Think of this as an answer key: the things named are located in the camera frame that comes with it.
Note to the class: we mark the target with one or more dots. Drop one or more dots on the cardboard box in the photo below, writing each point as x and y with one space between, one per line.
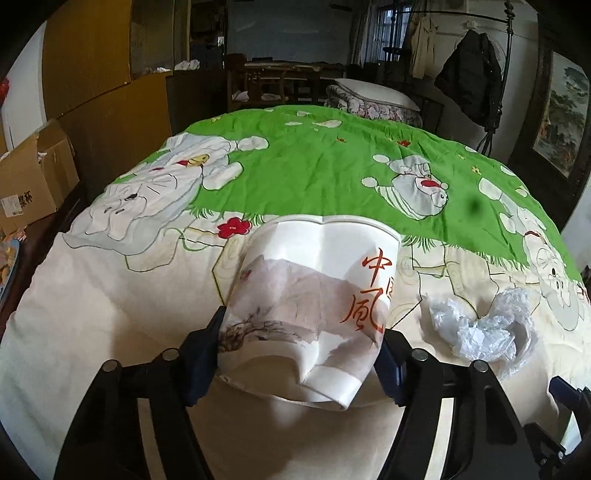
37 175

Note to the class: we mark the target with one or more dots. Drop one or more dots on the crumpled clear plastic bag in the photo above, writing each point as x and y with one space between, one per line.
480 337

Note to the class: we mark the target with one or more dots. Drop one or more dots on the snack plate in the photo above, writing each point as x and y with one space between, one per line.
9 267

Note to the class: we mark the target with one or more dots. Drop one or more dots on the wooden dining table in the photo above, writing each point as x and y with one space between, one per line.
295 69

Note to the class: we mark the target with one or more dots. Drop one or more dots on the folded floral quilt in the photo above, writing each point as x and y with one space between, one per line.
369 110

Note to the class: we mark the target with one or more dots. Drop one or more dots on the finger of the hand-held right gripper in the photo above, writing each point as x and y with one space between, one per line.
565 391
545 443

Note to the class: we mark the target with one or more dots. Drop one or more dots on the black metal coat rack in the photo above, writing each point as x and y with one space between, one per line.
508 55

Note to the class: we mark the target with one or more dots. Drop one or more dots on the tall wooden cabinet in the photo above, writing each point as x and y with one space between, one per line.
92 55

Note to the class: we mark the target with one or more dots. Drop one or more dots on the beige hanging shirt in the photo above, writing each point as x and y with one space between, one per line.
425 46

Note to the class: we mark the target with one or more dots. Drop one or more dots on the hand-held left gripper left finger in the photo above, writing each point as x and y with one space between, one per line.
203 364

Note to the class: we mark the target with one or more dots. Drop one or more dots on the white pillow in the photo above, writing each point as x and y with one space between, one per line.
378 92

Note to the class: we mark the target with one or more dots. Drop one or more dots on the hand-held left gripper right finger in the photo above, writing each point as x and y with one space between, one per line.
388 369

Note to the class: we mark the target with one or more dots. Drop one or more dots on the dark framed landscape painting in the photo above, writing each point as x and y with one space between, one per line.
561 115

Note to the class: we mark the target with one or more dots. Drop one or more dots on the dark display cabinet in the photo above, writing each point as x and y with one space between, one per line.
207 32

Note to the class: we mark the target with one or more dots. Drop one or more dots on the white printed paper cup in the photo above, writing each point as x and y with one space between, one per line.
300 286

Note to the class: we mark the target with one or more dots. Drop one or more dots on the white cloth bundle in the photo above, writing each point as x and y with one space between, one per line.
187 65

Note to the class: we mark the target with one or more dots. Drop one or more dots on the red hanging ornament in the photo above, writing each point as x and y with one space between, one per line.
3 91

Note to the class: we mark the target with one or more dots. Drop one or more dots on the black jacket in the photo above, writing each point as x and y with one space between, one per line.
471 78

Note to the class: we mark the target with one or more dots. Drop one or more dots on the barred window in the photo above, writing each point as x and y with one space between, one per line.
392 32

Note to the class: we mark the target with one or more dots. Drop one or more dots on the dark wooden dining chair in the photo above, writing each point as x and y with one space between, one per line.
240 83

